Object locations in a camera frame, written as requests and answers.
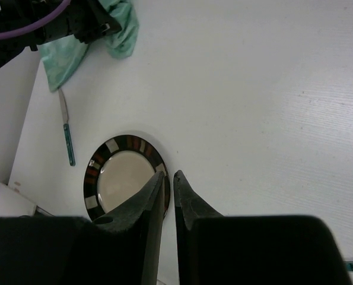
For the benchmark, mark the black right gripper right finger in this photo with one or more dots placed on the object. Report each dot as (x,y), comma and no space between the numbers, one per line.
(202,232)

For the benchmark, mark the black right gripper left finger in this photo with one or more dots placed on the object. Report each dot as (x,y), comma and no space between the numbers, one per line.
(131,235)

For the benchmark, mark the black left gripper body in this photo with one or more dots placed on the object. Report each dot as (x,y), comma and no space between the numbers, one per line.
(89,21)

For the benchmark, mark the green patterned cloth placemat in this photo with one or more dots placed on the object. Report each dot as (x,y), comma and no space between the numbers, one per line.
(62,57)

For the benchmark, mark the green handled steak knife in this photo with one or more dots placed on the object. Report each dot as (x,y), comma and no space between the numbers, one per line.
(66,128)

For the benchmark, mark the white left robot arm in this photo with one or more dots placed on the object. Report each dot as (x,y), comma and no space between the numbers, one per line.
(34,23)

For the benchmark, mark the dark rimmed cream plate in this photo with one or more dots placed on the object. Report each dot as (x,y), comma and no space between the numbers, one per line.
(117,170)

